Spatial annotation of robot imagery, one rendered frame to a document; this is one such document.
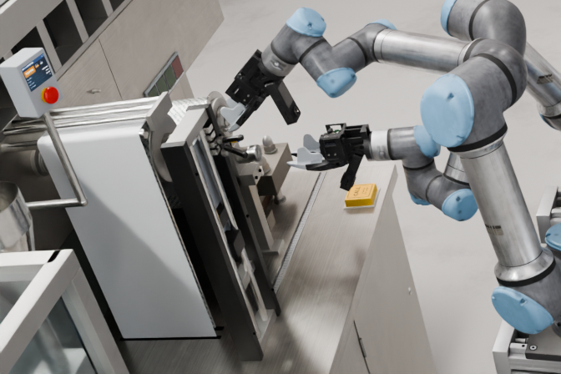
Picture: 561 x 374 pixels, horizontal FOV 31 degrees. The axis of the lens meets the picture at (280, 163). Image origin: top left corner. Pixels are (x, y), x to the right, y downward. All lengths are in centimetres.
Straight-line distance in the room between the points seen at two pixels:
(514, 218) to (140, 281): 83
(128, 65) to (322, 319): 89
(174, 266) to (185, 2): 109
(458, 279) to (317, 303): 149
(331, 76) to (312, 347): 57
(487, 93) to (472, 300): 186
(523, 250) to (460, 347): 152
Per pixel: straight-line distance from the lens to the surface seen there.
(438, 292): 365
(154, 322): 229
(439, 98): 178
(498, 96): 182
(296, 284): 233
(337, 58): 210
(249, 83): 221
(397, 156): 230
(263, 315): 220
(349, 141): 232
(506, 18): 219
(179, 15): 297
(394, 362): 265
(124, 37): 266
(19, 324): 125
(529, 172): 419
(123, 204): 210
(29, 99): 174
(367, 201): 251
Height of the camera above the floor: 226
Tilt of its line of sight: 29 degrees down
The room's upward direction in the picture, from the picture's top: 17 degrees counter-clockwise
